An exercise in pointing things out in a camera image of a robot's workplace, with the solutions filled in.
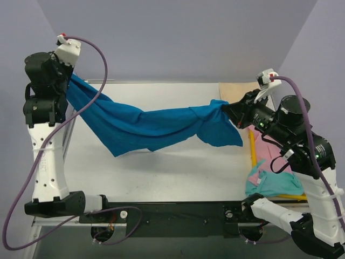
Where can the yellow plastic tray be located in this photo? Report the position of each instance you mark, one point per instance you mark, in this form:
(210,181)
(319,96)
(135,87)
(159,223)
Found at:
(254,162)

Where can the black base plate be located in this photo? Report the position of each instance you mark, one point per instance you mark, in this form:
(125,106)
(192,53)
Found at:
(181,219)

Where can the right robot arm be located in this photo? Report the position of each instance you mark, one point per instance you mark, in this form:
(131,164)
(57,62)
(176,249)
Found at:
(320,232)

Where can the pink t shirt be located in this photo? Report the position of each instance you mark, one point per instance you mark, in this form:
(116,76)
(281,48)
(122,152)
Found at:
(267,151)

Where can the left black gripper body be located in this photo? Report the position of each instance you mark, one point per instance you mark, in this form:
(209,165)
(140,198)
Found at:
(62,73)

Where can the folded beige t shirt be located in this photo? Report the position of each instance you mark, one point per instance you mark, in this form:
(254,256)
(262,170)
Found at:
(233,92)

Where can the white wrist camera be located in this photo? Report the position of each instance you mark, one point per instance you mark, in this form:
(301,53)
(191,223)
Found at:
(68,50)
(267,85)

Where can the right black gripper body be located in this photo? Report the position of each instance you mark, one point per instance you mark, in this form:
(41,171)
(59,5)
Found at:
(243,110)

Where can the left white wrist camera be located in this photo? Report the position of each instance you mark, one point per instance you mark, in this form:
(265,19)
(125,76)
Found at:
(68,50)

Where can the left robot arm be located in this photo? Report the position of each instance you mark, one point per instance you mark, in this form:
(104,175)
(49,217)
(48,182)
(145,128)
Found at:
(45,113)

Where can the blue t shirt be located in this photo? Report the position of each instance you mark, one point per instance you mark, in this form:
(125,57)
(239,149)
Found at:
(123,128)

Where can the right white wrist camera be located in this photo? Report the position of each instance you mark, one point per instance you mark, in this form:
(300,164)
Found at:
(267,85)

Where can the mint green t shirt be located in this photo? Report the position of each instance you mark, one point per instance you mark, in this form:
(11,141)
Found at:
(263,181)

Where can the aluminium front rail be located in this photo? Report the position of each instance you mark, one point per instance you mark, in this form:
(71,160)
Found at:
(54,221)

